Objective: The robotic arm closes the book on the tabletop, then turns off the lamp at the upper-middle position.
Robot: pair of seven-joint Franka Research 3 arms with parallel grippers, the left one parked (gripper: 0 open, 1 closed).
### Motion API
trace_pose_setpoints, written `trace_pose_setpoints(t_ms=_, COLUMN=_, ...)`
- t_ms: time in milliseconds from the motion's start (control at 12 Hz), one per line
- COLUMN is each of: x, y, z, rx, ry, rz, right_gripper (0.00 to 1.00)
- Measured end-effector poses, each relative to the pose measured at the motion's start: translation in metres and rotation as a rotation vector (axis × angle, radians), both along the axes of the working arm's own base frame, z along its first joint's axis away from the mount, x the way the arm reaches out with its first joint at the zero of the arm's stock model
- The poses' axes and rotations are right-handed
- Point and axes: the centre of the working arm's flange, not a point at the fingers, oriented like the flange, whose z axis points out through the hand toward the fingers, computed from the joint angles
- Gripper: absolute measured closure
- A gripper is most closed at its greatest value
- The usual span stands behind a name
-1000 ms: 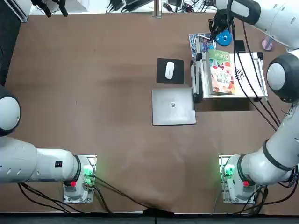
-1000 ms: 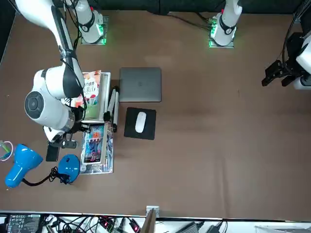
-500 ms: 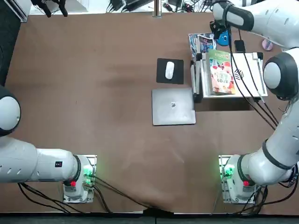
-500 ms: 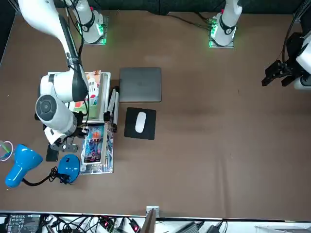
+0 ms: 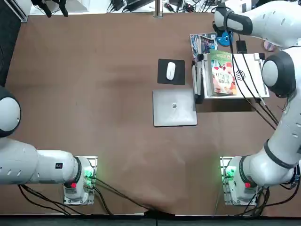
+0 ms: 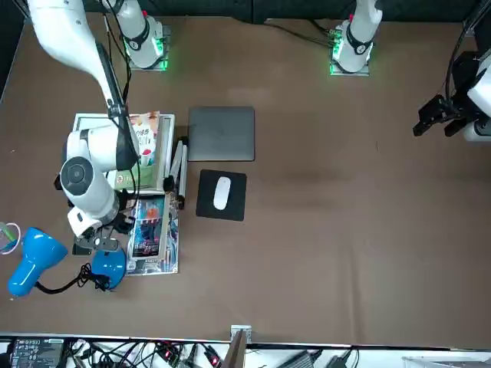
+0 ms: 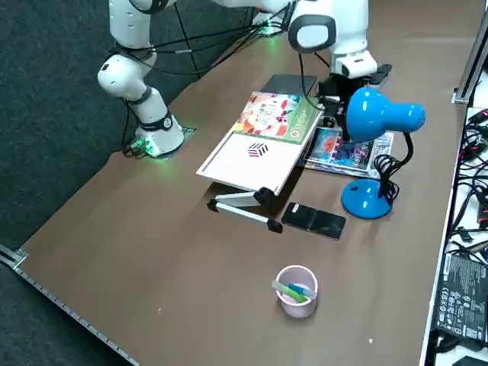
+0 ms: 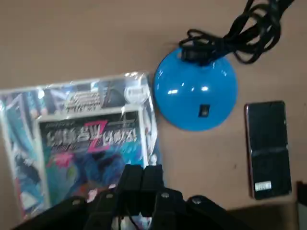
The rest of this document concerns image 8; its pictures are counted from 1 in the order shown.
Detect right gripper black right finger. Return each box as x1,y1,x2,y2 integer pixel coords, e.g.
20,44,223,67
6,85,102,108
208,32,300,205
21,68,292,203
142,165,252,230

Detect black folding phone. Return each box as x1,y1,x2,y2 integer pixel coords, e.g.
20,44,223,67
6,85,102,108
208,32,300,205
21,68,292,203
244,100,293,201

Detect black lamp cord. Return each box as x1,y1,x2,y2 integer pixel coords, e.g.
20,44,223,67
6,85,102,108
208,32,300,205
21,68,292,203
179,0,298,65

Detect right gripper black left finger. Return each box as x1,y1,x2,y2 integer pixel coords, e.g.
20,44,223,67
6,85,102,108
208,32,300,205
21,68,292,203
12,164,144,230

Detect blue desk lamp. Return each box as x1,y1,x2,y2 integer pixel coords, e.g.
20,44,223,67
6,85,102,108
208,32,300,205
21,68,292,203
153,44,238,132

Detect plastic wrapped comic magazine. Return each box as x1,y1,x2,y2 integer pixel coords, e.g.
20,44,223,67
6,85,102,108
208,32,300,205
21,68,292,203
0,70,161,220

